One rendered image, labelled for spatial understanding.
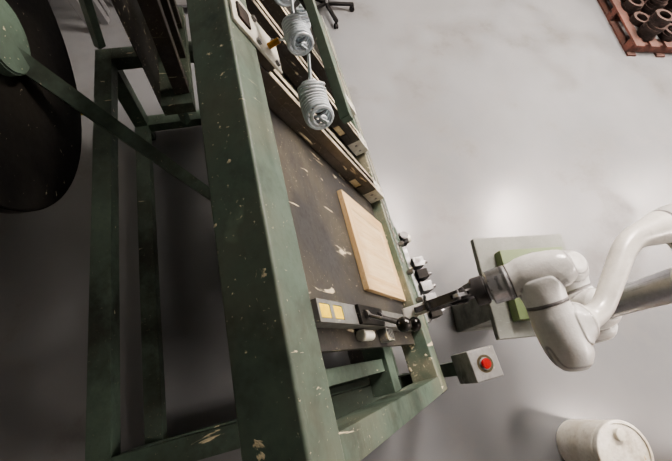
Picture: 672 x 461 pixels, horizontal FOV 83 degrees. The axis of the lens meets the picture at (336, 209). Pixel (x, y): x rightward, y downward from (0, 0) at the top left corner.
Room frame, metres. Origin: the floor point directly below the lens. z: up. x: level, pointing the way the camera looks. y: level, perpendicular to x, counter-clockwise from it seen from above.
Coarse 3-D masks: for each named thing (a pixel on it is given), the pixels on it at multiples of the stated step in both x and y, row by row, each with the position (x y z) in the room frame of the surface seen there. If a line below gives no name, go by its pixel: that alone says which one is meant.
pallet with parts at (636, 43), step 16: (624, 0) 4.36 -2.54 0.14; (640, 0) 4.27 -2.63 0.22; (656, 0) 4.22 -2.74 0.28; (608, 16) 4.21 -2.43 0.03; (624, 16) 4.09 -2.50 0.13; (640, 16) 4.10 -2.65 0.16; (656, 16) 3.81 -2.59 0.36; (640, 32) 3.82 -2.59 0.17; (656, 32) 3.75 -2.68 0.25; (624, 48) 3.76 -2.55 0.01; (640, 48) 3.74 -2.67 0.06; (656, 48) 3.78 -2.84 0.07
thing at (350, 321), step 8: (312, 304) 0.17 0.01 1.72; (328, 304) 0.19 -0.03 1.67; (336, 304) 0.20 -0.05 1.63; (344, 304) 0.21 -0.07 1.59; (320, 312) 0.16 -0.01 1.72; (344, 312) 0.19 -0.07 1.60; (352, 312) 0.20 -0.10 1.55; (384, 312) 0.28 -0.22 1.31; (320, 320) 0.14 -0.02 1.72; (328, 320) 0.15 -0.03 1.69; (336, 320) 0.16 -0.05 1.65; (344, 320) 0.17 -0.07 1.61; (352, 320) 0.18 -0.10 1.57; (344, 328) 0.17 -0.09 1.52; (352, 328) 0.18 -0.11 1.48; (360, 328) 0.19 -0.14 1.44; (368, 328) 0.21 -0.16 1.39; (376, 328) 0.22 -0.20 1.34; (392, 328) 0.25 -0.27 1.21
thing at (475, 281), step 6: (480, 276) 0.37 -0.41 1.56; (474, 282) 0.35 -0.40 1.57; (480, 282) 0.35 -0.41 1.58; (468, 288) 0.33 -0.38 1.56; (474, 288) 0.33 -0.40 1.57; (480, 288) 0.33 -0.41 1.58; (486, 288) 0.33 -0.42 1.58; (468, 294) 0.31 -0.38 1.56; (474, 294) 0.31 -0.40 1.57; (480, 294) 0.32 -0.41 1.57; (486, 294) 0.32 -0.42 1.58; (480, 300) 0.30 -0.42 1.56; (486, 300) 0.31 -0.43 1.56
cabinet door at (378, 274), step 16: (352, 208) 0.65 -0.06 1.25; (352, 224) 0.56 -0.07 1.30; (368, 224) 0.67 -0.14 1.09; (352, 240) 0.50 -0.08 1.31; (368, 240) 0.57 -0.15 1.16; (384, 240) 0.68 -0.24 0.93; (368, 256) 0.49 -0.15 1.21; (384, 256) 0.58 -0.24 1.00; (368, 272) 0.41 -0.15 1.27; (384, 272) 0.49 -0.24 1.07; (368, 288) 0.34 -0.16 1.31; (384, 288) 0.40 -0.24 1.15; (400, 288) 0.49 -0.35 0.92
